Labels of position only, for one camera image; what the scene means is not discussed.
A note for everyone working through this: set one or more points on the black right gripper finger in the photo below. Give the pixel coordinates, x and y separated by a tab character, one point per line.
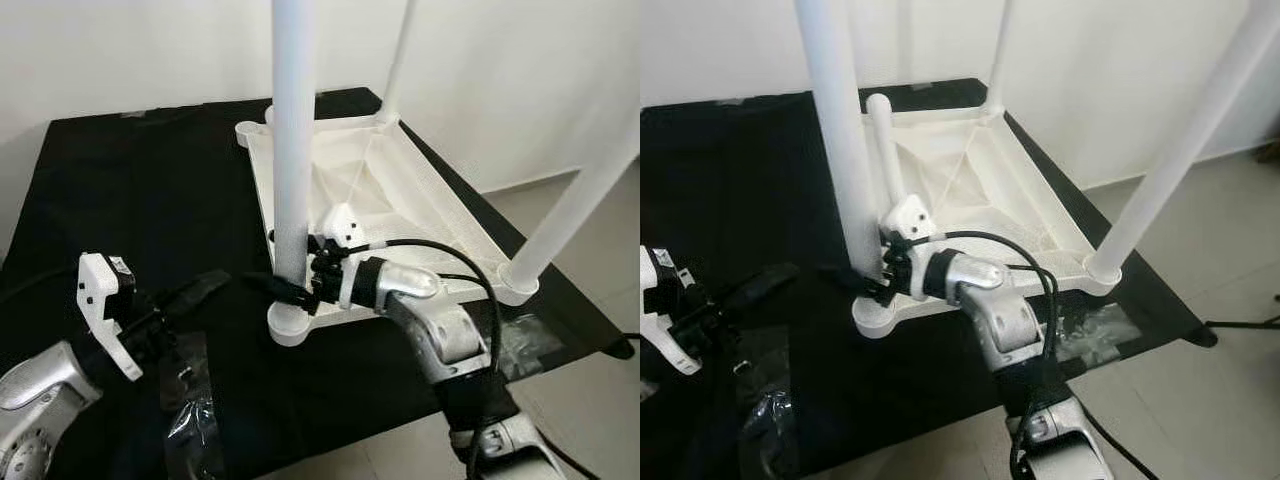
280	288
856	282

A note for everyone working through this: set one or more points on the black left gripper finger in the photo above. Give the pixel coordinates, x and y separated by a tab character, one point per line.
197	290
763	285

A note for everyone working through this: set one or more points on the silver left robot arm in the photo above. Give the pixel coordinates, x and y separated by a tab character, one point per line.
40	395

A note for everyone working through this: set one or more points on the white plastic children table top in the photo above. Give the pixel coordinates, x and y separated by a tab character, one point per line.
400	180
980	170

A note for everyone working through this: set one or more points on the black tablecloth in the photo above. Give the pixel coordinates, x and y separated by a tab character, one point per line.
740	180
150	190

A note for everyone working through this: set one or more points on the clear tape strip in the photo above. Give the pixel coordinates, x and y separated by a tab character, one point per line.
528	345
1095	335

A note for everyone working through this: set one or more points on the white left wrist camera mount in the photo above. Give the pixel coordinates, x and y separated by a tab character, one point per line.
665	300
103	305

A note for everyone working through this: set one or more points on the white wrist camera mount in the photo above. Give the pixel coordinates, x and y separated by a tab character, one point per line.
665	300
915	215
103	305
345	222

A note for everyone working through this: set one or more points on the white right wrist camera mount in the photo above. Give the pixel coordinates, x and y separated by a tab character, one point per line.
915	215
345	222

